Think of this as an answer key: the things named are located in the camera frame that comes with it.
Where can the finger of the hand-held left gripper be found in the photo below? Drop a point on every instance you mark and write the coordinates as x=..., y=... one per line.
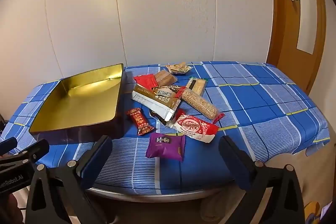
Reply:
x=8, y=146
x=34, y=151

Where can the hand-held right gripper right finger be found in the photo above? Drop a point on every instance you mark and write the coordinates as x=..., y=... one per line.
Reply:
x=236, y=163

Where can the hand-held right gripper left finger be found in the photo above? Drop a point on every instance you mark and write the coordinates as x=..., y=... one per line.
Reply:
x=97, y=161

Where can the red and white wafer packet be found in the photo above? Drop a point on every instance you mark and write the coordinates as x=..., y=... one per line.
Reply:
x=194, y=127

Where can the small red patterned bar packet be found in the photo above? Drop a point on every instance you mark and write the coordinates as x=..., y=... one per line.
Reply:
x=139, y=121

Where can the gold tin box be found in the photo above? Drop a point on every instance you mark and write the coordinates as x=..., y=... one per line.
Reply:
x=78, y=103

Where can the clear grain bar packet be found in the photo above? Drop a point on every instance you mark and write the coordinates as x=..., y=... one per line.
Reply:
x=200, y=104

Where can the purple snack packet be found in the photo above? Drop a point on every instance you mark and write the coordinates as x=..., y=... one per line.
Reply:
x=165, y=148

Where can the black snack packet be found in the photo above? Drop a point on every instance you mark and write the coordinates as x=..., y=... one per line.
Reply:
x=157, y=116

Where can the brown and white long packet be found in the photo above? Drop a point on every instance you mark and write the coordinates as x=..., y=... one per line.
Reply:
x=152, y=106

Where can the green-edged sesame cracker packet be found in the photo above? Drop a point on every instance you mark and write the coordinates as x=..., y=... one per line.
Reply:
x=197, y=85

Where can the plain red snack packet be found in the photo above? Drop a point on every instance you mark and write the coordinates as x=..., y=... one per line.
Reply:
x=144, y=81

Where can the dark brown printed packet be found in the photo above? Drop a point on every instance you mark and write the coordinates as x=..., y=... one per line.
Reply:
x=168, y=91

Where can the clear brown biscuit packet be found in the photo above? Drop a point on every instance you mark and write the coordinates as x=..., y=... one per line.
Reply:
x=165, y=78

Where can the yellow cracker packet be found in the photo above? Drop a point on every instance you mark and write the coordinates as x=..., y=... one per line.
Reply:
x=178, y=68

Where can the blue plaid tablecloth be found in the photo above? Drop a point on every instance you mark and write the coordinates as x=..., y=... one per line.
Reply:
x=262, y=108

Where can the metal-rimmed table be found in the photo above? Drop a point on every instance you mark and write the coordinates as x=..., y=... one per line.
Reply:
x=157, y=193

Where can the yellow blue printed mat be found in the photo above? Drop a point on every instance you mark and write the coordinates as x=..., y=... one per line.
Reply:
x=313, y=213

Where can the wooden door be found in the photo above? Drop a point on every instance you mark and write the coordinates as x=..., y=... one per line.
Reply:
x=294, y=16

